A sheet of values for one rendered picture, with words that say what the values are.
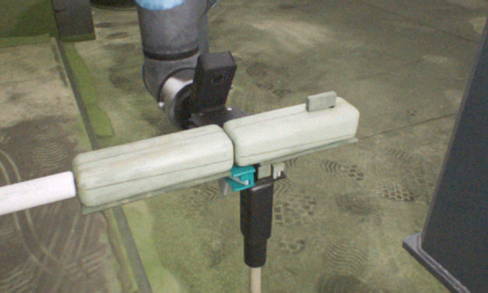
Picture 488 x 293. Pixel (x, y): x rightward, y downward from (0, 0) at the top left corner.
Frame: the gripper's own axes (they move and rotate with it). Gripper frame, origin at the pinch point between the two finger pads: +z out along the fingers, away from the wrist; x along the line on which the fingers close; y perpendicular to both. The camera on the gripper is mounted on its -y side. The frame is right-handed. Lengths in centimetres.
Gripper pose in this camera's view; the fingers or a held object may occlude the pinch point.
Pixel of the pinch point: (257, 166)
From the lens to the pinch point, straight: 48.4
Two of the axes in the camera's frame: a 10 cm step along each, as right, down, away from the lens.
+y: -0.1, 8.5, 5.2
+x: -9.1, 2.1, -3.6
